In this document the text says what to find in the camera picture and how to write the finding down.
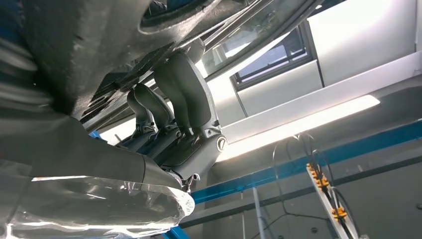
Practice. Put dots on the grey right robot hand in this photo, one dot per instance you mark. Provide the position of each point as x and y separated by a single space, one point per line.
82 158

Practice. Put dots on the blue steel shelf rack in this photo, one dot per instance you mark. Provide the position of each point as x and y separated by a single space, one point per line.
296 165

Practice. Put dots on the white vertical pipe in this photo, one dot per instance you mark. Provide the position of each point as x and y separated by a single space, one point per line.
258 214

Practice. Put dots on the ceiling window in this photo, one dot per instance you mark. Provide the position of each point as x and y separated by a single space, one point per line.
273 59

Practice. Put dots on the long ceiling light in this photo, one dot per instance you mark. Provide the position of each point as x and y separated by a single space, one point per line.
296 127

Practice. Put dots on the white rail with orange clips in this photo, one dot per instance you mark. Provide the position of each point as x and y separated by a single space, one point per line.
325 198

